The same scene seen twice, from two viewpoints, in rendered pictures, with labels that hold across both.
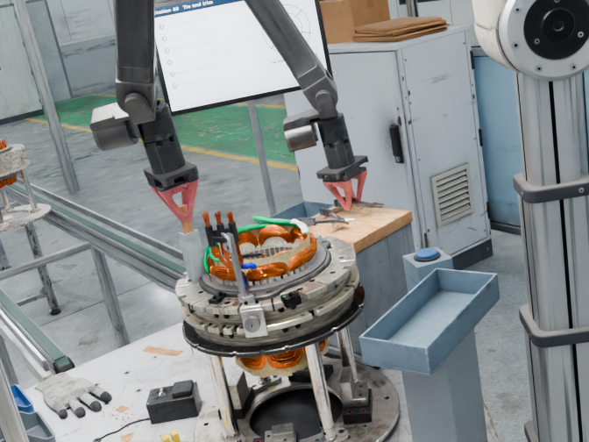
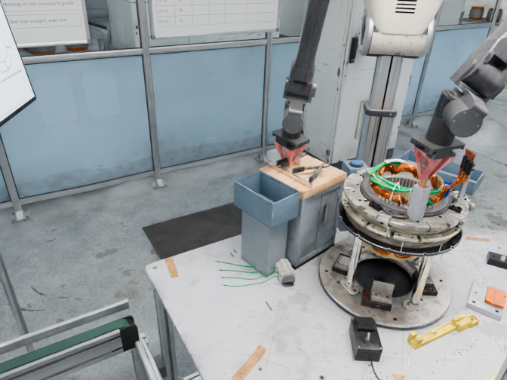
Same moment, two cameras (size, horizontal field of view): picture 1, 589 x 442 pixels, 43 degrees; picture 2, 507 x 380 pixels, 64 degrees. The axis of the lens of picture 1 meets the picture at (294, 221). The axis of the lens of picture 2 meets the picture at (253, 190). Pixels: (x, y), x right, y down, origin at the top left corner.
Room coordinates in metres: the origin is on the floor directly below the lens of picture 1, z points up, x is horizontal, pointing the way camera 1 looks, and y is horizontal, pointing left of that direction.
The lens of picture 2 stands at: (1.64, 1.01, 1.64)
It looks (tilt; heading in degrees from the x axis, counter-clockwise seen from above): 30 degrees down; 269
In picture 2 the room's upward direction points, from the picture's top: 2 degrees clockwise
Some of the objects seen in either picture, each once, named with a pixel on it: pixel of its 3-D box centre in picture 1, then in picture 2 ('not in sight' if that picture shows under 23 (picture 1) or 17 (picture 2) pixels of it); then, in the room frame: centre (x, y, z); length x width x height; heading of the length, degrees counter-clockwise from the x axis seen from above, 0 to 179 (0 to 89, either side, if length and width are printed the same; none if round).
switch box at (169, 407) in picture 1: (173, 400); (365, 337); (1.33, 0.31, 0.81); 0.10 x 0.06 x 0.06; 88
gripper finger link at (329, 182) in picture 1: (347, 188); (290, 151); (1.52, -0.12, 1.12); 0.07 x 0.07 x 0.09; 42
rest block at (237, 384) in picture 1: (232, 389); (382, 290); (1.26, 0.18, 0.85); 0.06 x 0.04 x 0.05; 165
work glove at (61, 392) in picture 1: (71, 390); not in sight; (1.49, 0.56, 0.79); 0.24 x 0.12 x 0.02; 31
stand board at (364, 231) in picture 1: (347, 226); (302, 174); (1.47, -0.11, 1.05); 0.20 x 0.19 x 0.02; 42
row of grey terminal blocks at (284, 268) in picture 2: not in sight; (284, 271); (1.52, 0.06, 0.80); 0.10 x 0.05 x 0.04; 105
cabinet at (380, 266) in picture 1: (358, 288); (298, 212); (1.47, -0.11, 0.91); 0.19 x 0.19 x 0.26; 42
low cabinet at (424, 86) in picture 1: (382, 151); not in sight; (3.91, -0.54, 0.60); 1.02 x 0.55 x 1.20; 31
